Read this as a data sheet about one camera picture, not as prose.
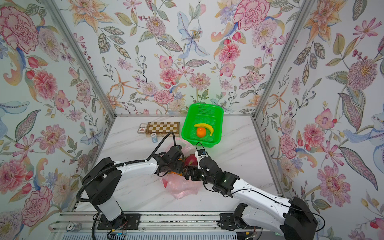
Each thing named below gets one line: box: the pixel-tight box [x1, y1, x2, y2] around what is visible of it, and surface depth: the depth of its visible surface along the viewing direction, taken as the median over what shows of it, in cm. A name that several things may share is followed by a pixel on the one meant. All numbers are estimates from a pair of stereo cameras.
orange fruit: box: [197, 127, 207, 138], surface depth 108 cm
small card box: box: [137, 123, 147, 134], surface depth 112 cm
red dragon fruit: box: [185, 153, 198, 166], surface depth 88 cm
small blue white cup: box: [151, 132, 158, 144], surface depth 103 cm
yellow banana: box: [194, 123, 214, 137], surface depth 113 cm
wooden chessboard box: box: [145, 121, 180, 137], surface depth 112 cm
